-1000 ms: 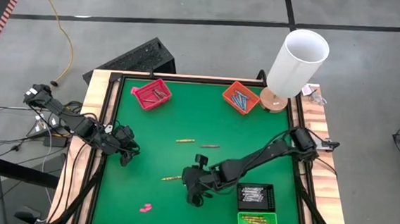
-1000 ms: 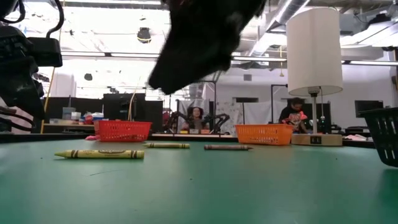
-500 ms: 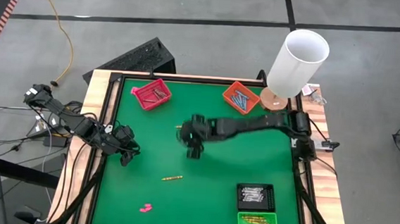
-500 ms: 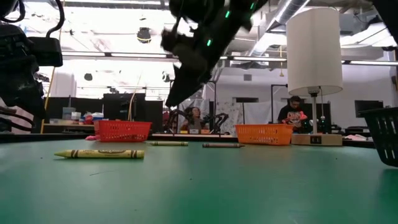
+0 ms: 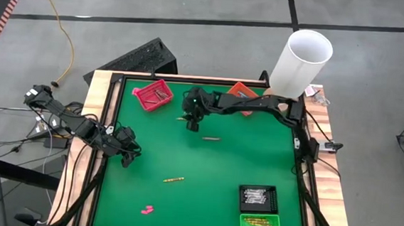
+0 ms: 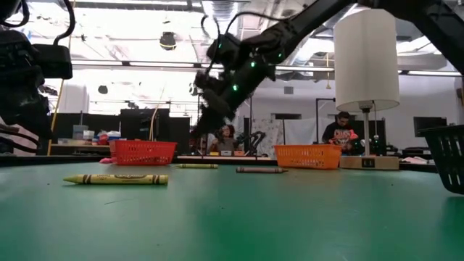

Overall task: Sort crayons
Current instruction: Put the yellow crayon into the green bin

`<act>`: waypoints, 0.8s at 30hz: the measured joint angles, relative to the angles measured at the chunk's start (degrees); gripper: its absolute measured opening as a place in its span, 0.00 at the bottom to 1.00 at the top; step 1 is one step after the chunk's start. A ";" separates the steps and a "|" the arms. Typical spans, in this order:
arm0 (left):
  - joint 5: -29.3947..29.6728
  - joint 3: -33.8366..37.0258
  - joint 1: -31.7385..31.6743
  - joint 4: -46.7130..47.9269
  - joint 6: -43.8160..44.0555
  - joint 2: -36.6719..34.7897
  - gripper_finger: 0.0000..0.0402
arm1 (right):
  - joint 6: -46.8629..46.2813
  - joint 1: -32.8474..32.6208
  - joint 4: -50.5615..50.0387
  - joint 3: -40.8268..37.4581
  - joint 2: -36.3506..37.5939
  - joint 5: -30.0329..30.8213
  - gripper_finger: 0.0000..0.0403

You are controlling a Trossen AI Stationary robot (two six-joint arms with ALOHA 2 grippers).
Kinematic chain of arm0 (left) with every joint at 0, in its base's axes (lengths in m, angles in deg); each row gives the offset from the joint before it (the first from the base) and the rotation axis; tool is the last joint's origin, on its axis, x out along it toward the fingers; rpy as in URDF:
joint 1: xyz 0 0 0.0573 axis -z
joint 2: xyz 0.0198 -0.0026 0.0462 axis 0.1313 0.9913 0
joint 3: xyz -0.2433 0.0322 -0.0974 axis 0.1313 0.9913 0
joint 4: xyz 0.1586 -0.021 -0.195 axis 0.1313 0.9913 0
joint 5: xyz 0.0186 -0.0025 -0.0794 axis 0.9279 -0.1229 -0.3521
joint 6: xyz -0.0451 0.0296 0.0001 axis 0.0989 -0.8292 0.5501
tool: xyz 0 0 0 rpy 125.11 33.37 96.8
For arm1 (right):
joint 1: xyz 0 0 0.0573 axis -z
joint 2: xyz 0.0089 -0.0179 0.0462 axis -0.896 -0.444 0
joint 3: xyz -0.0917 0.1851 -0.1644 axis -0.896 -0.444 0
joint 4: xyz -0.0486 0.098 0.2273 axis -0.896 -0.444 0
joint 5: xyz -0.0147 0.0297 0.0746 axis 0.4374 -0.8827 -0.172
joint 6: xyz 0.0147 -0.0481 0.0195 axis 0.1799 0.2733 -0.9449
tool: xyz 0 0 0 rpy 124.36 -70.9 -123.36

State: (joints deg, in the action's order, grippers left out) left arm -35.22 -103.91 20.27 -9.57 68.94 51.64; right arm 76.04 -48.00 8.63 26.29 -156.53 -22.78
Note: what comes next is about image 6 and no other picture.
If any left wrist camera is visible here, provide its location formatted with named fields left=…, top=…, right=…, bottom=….
left=32, top=43, right=74, bottom=80

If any brown Crayola crayon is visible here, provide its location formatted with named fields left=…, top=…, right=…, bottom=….
left=236, top=166, right=289, bottom=174

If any pink cloth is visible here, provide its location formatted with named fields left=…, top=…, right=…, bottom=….
left=0, top=115, right=44, bottom=157

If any black partition panel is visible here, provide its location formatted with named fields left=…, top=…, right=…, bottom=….
left=119, top=107, right=191, bottom=143

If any silver air duct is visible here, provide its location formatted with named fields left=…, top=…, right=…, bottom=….
left=289, top=0, right=363, bottom=68

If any metal lamp stem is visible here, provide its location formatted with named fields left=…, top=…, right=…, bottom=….
left=357, top=101, right=374, bottom=157

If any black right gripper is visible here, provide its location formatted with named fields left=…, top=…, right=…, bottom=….
left=190, top=59, right=277, bottom=139

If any yellow-green Crayola crayon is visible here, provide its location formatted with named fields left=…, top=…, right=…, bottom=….
left=63, top=173, right=170, bottom=186

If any yellow Crayola crayon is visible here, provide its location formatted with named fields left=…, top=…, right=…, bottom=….
left=176, top=163, right=220, bottom=170

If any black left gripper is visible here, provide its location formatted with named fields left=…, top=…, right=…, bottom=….
left=0, top=29, right=53, bottom=141

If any black camera cable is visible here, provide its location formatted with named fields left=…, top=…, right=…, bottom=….
left=200, top=10, right=291, bottom=79
left=0, top=0, right=76, bottom=46

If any black plastic basket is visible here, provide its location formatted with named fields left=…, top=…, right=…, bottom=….
left=416, top=124, right=464, bottom=196

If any clear plastic bin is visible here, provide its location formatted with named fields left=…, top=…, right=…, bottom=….
left=72, top=124, right=90, bottom=141

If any person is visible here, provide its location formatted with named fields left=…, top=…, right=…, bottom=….
left=321, top=111, right=360, bottom=154
left=209, top=124, right=243, bottom=153

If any white cloth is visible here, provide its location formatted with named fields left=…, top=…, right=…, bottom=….
left=283, top=117, right=336, bottom=146

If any orange plastic basket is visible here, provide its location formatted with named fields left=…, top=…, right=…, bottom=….
left=273, top=144, right=343, bottom=170

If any floral cloth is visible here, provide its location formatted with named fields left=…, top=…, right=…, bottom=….
left=251, top=117, right=286, bottom=153

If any black curtain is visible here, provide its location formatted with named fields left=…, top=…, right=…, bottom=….
left=50, top=112, right=121, bottom=157

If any black metal frame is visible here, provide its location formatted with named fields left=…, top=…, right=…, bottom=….
left=196, top=92, right=254, bottom=157
left=315, top=96, right=336, bottom=145

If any wooden lamp base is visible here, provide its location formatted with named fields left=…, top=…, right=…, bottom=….
left=339, top=155, right=399, bottom=171

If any black cable loop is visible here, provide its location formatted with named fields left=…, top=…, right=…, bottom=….
left=0, top=123, right=41, bottom=155

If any lamp pull chain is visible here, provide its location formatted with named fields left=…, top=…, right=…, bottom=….
left=373, top=101, right=380, bottom=141

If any pink paper sheet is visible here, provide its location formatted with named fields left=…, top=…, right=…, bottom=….
left=400, top=155, right=432, bottom=165

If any white lamp shade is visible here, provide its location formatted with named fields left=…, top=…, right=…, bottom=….
left=332, top=8, right=401, bottom=113

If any black monitor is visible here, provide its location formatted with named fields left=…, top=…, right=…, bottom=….
left=413, top=116, right=448, bottom=138

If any red plastic basket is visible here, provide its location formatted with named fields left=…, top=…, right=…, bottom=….
left=108, top=139, right=178, bottom=167

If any red desk lamp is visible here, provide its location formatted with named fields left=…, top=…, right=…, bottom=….
left=328, top=129, right=360, bottom=146

